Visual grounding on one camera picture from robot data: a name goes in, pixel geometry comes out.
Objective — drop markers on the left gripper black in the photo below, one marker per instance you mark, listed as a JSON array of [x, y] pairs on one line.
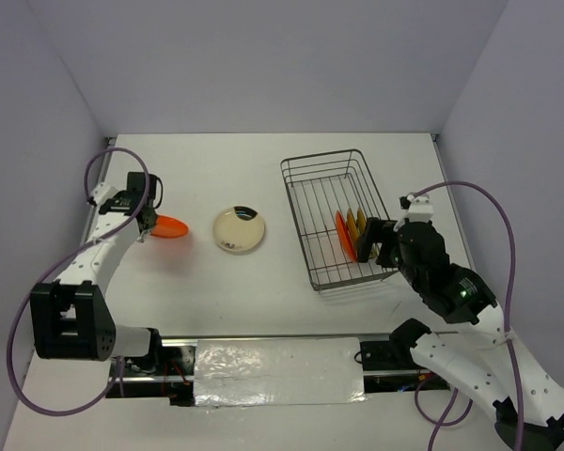
[[148, 229]]

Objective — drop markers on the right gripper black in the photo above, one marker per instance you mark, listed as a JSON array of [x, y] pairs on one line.
[[376, 230]]

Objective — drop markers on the mustard plate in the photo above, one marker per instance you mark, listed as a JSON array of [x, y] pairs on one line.
[[360, 221], [352, 227]]

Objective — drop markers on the orange plate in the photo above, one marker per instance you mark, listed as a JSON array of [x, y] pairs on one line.
[[169, 228], [344, 237]]

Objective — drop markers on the orange plate front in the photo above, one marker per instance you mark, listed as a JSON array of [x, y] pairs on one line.
[[169, 228]]

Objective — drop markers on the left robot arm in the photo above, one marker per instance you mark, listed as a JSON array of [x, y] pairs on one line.
[[70, 316]]

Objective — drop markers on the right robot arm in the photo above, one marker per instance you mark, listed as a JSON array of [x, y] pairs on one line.
[[525, 403]]

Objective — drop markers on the silver tape sheet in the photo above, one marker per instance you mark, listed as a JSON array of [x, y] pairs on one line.
[[277, 372]]

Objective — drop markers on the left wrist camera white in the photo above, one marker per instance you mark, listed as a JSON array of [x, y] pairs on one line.
[[102, 198]]

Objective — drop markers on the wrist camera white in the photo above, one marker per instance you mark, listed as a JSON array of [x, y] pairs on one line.
[[102, 198], [415, 208]]

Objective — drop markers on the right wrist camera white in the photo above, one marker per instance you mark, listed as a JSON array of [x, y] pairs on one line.
[[415, 208]]

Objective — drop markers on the wire dish rack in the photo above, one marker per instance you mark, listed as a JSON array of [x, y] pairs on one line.
[[318, 187]]

